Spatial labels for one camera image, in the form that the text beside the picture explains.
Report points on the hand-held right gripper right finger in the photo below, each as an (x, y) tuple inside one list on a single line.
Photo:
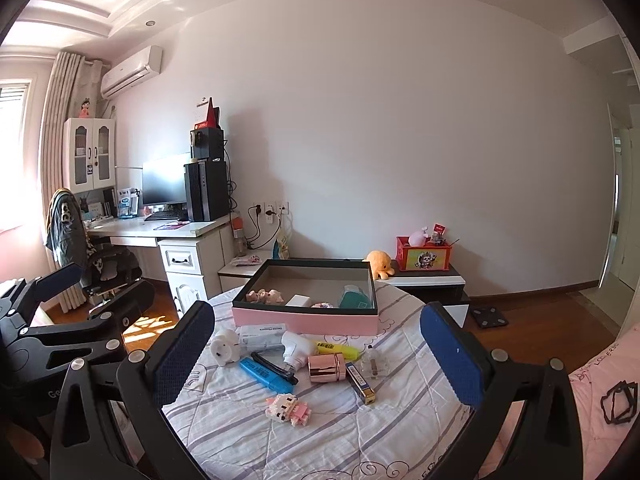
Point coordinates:
[(452, 357)]

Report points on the teal mask pack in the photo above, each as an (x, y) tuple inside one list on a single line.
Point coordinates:
[(357, 299)]

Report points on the orange capped bottle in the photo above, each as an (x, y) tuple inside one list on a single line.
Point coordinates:
[(239, 232)]

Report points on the blue snack bag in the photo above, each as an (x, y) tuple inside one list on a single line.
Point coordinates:
[(281, 247)]

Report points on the white side table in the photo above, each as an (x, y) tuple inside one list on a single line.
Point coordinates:
[(240, 270)]

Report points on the black hollow hair clip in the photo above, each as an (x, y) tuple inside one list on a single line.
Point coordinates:
[(607, 405)]

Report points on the yellow highlighter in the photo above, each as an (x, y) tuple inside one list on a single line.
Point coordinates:
[(336, 349)]

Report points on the white air conditioner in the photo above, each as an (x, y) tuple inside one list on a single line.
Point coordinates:
[(131, 72)]

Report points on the black bathroom scale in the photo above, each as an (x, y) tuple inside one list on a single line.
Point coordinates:
[(487, 316)]

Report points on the black computer tower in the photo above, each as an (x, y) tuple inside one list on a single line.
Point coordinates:
[(206, 191)]

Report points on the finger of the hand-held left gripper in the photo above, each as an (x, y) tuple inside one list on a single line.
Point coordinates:
[(127, 305), (60, 280)]

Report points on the white handheld device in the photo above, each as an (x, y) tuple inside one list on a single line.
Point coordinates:
[(295, 347)]

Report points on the black speaker box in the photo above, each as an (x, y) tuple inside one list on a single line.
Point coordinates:
[(205, 143)]

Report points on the rose gold cylinder case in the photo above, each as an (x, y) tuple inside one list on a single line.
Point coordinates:
[(327, 367)]

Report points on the small white box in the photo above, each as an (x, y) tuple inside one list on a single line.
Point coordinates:
[(298, 301)]

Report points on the blue white box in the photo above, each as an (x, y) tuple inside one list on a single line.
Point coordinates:
[(127, 203)]

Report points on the black office chair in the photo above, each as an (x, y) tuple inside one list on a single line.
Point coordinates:
[(107, 265)]

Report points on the grey jacket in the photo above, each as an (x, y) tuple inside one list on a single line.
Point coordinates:
[(65, 225)]

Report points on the black computer monitor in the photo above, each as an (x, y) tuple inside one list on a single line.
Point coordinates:
[(165, 180)]

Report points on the black gold slim box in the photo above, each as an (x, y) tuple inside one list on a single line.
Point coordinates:
[(362, 384)]

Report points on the black keyboard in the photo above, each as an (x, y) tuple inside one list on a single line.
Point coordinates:
[(162, 216)]

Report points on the striped white cloth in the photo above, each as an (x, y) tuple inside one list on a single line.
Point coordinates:
[(300, 452)]

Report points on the clear perfume bottle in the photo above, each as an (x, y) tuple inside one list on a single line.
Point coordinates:
[(375, 364)]

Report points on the white desk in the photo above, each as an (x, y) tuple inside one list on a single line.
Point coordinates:
[(190, 255)]

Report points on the red toy crate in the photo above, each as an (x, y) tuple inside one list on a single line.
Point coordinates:
[(424, 259)]

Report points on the small pink trinket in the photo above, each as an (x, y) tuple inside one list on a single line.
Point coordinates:
[(322, 305)]

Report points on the black white low bench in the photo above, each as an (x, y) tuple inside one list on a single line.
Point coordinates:
[(430, 280)]

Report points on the white dog figurine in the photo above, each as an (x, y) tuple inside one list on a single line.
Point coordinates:
[(225, 347)]

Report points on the dark plastic tray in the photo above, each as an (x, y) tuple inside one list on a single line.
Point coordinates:
[(300, 321)]

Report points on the beige curtain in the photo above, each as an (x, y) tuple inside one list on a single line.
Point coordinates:
[(57, 135)]

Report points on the pink block toy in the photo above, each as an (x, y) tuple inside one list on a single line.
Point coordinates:
[(289, 407)]

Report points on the white door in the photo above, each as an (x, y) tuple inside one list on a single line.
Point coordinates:
[(607, 210)]

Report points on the white plastic packet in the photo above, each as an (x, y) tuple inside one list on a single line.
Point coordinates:
[(262, 335)]

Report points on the blue highlighter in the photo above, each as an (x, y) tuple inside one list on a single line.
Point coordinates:
[(265, 377)]

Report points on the small doll figure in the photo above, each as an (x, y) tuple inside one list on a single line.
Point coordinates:
[(85, 108)]

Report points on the pink pig figurine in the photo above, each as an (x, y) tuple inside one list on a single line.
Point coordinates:
[(265, 296)]

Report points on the pink flat packet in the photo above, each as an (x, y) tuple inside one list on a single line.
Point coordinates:
[(247, 261)]

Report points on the pink paper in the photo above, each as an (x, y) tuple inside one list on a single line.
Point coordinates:
[(169, 225)]

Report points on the small red card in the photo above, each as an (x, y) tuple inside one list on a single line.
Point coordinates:
[(439, 228)]

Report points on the white wall sockets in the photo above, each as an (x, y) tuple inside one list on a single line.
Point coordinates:
[(270, 208)]

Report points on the orange octopus plush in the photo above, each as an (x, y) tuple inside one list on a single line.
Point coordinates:
[(380, 264)]

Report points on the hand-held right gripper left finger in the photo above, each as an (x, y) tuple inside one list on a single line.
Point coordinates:
[(182, 357)]

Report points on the window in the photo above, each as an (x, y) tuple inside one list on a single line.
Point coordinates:
[(12, 110)]

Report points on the white glass door cabinet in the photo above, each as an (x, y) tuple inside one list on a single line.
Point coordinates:
[(90, 152)]

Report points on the red desk calendar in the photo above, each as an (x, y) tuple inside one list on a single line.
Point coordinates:
[(209, 112)]

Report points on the pink plush toy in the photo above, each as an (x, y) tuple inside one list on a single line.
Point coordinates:
[(419, 236)]

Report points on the pink blanket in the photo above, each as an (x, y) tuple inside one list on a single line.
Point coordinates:
[(600, 442)]

